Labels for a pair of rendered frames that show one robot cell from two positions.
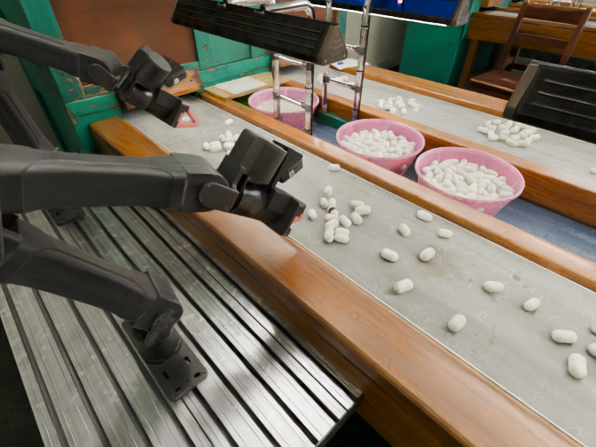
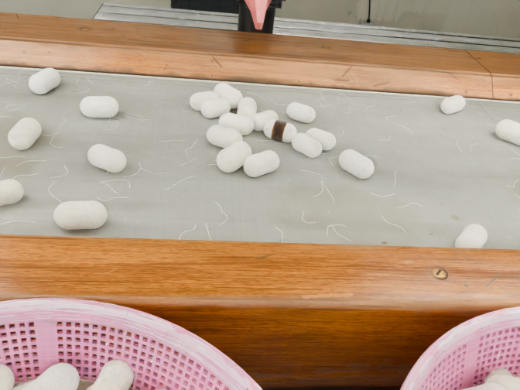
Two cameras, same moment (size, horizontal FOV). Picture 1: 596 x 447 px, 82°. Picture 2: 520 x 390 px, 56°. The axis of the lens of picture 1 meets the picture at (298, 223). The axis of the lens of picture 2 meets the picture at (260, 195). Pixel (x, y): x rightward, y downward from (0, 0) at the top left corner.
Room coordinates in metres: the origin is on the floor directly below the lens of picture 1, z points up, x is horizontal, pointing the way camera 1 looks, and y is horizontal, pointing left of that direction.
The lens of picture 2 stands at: (0.86, -0.43, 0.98)
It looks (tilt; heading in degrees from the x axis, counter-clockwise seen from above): 36 degrees down; 125
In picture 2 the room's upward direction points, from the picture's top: 7 degrees clockwise
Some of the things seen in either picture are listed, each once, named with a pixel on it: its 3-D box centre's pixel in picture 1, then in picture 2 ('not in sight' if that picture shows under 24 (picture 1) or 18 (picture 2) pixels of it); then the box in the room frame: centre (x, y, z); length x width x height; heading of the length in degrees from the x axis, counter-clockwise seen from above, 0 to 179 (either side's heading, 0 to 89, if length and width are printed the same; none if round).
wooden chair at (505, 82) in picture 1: (513, 82); not in sight; (2.49, -1.52, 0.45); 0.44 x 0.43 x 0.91; 39
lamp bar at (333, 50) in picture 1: (242, 22); not in sight; (0.98, 0.14, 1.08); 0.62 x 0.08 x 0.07; 44
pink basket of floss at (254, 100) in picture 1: (284, 111); not in sight; (1.30, 0.05, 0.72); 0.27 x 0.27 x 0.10
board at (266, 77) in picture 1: (247, 84); not in sight; (1.45, 0.21, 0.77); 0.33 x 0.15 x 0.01; 134
